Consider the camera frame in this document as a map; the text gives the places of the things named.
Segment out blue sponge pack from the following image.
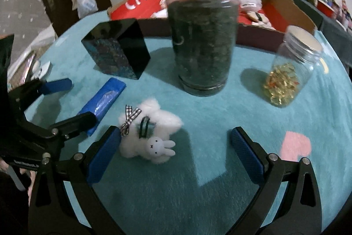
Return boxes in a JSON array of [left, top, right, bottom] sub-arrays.
[[78, 78, 127, 137]]

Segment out white fluffy bunny clip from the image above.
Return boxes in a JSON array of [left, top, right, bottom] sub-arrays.
[[119, 98, 183, 164]]

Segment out beige powder puff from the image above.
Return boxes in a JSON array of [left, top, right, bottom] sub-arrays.
[[246, 11, 270, 24]]

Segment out cream crochet scrunchie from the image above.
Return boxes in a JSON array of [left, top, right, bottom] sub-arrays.
[[151, 0, 168, 19]]

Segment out person left hand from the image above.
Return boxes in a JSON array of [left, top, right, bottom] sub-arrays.
[[1, 159, 36, 195]]

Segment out black patterned box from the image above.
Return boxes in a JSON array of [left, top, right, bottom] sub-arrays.
[[82, 19, 150, 80]]

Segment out plastic bag on door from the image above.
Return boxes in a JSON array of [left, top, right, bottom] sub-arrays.
[[77, 0, 98, 19]]

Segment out teal plush table cover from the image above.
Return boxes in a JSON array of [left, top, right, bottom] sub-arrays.
[[23, 10, 352, 235]]

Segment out small jar gold beads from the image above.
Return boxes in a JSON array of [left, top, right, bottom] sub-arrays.
[[264, 26, 323, 107]]

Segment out dark cloth side table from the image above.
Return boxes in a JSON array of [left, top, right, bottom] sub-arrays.
[[293, 0, 352, 68]]

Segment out red cardboard box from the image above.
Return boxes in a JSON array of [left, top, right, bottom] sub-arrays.
[[107, 0, 316, 52]]

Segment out red bowl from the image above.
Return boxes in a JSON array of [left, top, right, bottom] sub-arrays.
[[317, 0, 335, 19]]

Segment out large jar dark contents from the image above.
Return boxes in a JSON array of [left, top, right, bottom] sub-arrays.
[[166, 0, 239, 97]]

